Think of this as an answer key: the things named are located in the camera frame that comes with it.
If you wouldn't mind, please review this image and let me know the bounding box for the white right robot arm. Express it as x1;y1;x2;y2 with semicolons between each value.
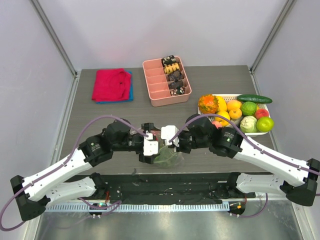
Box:
168;114;320;207

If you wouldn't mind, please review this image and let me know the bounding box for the yellow patterned sushi roll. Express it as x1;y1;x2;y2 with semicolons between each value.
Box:
163;62;180;75

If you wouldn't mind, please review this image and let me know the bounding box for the blue folded shirt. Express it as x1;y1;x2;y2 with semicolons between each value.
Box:
95;70;134;105

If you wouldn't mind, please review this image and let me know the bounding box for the orange peach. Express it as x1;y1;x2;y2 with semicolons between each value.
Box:
226;99;242;112

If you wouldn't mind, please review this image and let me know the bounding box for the pink divided tray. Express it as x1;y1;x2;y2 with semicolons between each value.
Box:
142;55;192;107

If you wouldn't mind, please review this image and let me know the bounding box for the pale green cabbage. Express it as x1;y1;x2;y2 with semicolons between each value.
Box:
240;115;258;133

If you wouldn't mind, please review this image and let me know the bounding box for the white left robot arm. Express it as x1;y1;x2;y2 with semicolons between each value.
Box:
10;119;160;221

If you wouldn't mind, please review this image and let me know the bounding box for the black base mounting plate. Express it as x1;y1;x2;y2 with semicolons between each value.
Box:
88;172;256;205

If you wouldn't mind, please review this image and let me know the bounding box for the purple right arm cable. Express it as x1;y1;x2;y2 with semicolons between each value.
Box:
168;113;320;176

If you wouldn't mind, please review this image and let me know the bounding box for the pink peach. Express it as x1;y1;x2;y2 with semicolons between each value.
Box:
254;108;270;120

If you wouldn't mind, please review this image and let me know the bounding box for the orange spiky fruit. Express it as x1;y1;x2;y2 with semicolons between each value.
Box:
198;94;219;114

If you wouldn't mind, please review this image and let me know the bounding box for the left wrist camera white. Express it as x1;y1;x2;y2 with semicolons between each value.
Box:
143;132;160;157

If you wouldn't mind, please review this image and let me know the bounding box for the dark sushi roll middle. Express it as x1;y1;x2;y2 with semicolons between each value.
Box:
167;70;184;82

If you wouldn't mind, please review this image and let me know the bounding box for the dark patterned sushi roll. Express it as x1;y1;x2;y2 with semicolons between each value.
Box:
161;55;177;67

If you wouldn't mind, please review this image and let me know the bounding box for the clear polka dot zip bag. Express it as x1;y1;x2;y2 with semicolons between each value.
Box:
138;128;184;168

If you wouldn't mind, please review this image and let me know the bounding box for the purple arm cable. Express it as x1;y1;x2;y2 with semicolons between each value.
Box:
0;114;154;231
168;113;320;176

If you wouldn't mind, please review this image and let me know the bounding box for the lime green apple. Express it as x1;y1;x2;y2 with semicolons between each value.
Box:
256;116;275;133

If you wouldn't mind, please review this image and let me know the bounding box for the dark sushi roll lower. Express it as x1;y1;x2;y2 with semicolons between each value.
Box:
168;79;185;90

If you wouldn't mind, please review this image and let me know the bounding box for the red folded shirt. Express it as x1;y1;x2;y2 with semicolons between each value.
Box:
91;68;132;103

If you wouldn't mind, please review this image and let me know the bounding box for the white perforated fruit basket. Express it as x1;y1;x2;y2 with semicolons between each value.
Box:
198;94;274;137

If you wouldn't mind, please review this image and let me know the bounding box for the green cucumber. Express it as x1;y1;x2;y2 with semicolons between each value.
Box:
236;94;273;104

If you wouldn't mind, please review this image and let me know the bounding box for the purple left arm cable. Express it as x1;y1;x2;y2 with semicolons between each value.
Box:
0;114;154;231

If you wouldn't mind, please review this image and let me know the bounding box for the white slotted cable duct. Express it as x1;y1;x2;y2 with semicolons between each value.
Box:
46;201;230;213

